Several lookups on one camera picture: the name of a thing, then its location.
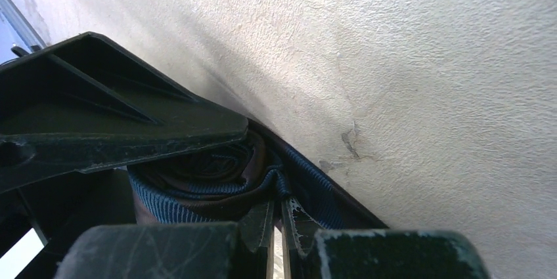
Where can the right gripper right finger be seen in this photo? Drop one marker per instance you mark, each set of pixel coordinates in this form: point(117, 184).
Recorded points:
point(311, 251)

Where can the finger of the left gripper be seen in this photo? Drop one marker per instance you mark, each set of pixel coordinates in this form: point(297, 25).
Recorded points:
point(87, 105)

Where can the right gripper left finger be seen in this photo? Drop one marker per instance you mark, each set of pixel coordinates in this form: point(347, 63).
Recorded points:
point(242, 249)

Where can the dark navy striped tie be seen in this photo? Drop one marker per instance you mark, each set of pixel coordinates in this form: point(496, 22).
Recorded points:
point(224, 183)

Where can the aluminium frame rail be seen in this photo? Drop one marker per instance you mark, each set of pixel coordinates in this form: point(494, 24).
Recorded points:
point(27, 38)

